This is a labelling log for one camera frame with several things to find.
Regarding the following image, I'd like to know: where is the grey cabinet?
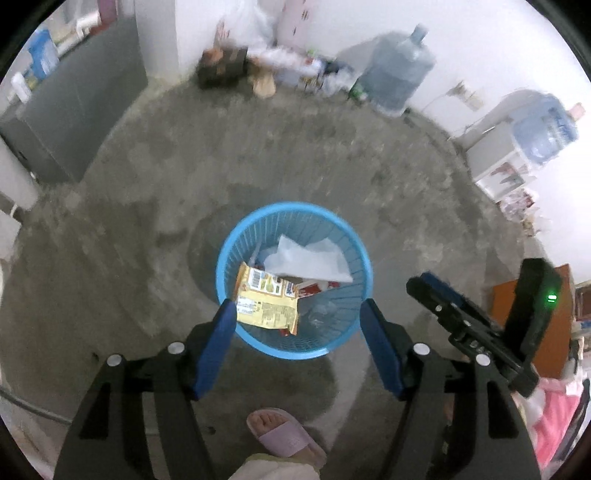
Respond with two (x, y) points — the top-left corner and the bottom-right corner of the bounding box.
(0, 18), (149, 185)

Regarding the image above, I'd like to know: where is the blue plastic wastebasket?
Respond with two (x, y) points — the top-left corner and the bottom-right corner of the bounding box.
(216, 202), (374, 361)

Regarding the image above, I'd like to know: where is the large blue water jug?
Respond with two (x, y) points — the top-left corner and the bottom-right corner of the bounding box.
(364, 25), (437, 116)
(512, 92), (586, 167)

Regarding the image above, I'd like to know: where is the white plastic bag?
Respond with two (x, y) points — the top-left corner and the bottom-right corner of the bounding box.
(221, 0), (279, 51)

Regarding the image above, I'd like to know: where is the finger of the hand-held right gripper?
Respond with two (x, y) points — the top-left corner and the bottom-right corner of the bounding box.
(421, 271), (507, 334)
(406, 276), (502, 354)

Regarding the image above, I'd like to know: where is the pink cloth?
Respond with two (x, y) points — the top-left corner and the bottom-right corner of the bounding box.
(530, 376), (591, 468)

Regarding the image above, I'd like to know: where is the white crumpled paper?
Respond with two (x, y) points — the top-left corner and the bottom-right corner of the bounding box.
(263, 234), (354, 284)

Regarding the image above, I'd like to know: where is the white bottle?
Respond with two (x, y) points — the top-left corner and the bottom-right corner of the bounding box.
(10, 71), (33, 105)

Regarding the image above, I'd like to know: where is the white water dispenser stand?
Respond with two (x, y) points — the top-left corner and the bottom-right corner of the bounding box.
(465, 122), (542, 204)

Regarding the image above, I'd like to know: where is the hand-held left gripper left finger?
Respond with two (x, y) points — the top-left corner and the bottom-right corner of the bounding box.
(53, 299), (238, 480)

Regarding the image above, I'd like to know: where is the yellow snack packet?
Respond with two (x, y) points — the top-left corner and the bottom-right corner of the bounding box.
(235, 262), (300, 337)

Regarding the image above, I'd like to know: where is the red wrapper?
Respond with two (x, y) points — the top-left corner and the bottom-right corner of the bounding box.
(295, 279), (325, 299)

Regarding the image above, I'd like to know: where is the person's foot in pink slipper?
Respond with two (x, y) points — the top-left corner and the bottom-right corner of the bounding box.
(246, 407), (328, 469)

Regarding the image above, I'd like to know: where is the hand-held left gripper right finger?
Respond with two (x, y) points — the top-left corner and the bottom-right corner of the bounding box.
(359, 299), (542, 480)

